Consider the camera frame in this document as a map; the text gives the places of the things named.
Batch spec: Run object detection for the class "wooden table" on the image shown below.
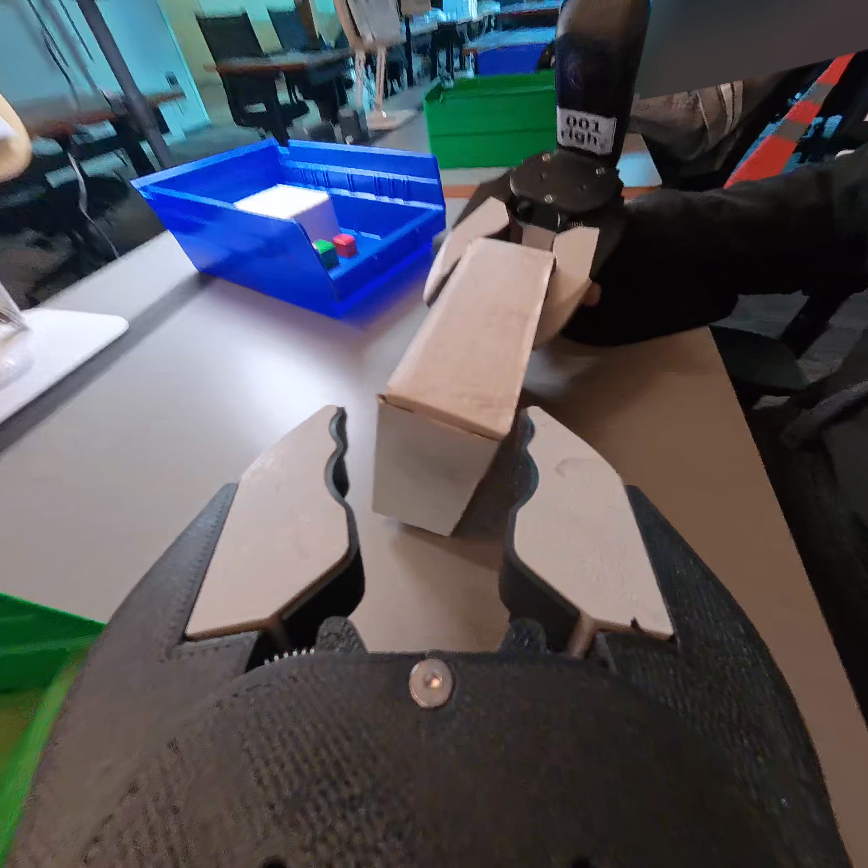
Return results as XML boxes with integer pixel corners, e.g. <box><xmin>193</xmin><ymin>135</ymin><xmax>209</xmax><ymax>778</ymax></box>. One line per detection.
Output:
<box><xmin>205</xmin><ymin>51</ymin><xmax>357</xmax><ymax>133</ymax></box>

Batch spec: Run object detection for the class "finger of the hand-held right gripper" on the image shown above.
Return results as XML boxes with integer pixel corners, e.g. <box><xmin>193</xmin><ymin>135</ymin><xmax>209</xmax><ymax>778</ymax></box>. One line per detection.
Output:
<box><xmin>422</xmin><ymin>197</ymin><xmax>518</xmax><ymax>308</ymax></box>
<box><xmin>522</xmin><ymin>224</ymin><xmax>602</xmax><ymax>351</ymax></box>

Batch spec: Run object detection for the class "black pole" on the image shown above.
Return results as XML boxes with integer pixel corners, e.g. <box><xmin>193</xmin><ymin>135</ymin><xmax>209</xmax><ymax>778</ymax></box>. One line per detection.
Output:
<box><xmin>75</xmin><ymin>0</ymin><xmax>175</xmax><ymax>172</ymax></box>

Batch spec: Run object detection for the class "green plastic bin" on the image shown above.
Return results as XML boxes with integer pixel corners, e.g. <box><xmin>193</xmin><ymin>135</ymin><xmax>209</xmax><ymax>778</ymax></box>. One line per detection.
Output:
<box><xmin>422</xmin><ymin>70</ymin><xmax>558</xmax><ymax>170</ymax></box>
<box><xmin>0</xmin><ymin>592</ymin><xmax>107</xmax><ymax>835</ymax></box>

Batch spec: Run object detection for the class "wooden block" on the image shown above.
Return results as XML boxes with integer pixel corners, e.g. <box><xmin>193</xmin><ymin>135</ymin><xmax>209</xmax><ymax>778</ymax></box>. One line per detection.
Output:
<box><xmin>234</xmin><ymin>184</ymin><xmax>340</xmax><ymax>242</ymax></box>

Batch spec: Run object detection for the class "person's right forearm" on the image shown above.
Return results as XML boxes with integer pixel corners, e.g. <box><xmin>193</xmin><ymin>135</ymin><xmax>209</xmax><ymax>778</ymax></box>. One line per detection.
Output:
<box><xmin>712</xmin><ymin>146</ymin><xmax>868</xmax><ymax>301</ymax></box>

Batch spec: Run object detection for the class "orange striped garment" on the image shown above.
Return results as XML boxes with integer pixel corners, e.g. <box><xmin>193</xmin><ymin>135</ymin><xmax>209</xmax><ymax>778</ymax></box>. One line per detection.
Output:
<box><xmin>724</xmin><ymin>54</ymin><xmax>857</xmax><ymax>189</ymax></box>

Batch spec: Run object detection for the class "white cardboard box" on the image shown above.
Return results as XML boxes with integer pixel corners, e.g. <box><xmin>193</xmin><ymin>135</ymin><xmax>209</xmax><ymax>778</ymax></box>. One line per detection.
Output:
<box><xmin>372</xmin><ymin>237</ymin><xmax>558</xmax><ymax>537</ymax></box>

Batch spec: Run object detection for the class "blue plastic bin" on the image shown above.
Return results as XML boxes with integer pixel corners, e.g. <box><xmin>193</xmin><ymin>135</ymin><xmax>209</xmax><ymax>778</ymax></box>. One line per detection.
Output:
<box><xmin>131</xmin><ymin>139</ymin><xmax>446</xmax><ymax>320</ymax></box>
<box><xmin>475</xmin><ymin>44</ymin><xmax>554</xmax><ymax>77</ymax></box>

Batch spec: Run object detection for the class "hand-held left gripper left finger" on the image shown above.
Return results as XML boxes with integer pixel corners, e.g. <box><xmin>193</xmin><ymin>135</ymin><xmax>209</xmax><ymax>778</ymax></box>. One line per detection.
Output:
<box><xmin>183</xmin><ymin>406</ymin><xmax>365</xmax><ymax>653</ymax></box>

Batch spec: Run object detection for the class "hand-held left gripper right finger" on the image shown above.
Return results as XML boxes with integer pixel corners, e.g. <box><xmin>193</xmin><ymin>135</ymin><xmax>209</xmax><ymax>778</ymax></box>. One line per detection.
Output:
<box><xmin>500</xmin><ymin>406</ymin><xmax>677</xmax><ymax>659</ymax></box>

